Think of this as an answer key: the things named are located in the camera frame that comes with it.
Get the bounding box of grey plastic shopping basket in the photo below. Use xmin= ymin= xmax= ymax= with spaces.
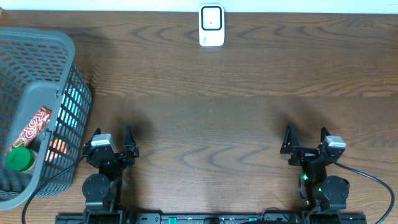
xmin=1 ymin=27 xmax=93 ymax=210

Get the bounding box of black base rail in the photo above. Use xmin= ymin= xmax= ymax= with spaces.
xmin=55 ymin=211 xmax=367 ymax=224

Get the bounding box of teal snack packet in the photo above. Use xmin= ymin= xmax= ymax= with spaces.
xmin=58 ymin=88 xmax=85 ymax=128

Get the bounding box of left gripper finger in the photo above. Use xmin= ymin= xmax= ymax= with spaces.
xmin=123 ymin=125 xmax=137 ymax=152
xmin=85 ymin=128 xmax=101 ymax=147

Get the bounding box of green lid jar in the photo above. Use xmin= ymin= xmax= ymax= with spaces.
xmin=6 ymin=147 xmax=38 ymax=174

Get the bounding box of white barcode scanner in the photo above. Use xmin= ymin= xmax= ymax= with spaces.
xmin=198 ymin=4 xmax=225 ymax=47

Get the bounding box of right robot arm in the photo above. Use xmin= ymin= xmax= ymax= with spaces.
xmin=280 ymin=124 xmax=349 ymax=213

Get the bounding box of red chocolate bar wrapper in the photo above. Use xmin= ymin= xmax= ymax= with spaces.
xmin=11 ymin=106 xmax=52 ymax=149

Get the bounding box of orange snack sachet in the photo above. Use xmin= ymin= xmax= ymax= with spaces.
xmin=45 ymin=139 xmax=68 ymax=162

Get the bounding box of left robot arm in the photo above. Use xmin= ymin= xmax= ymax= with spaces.
xmin=82 ymin=126 xmax=139 ymax=213

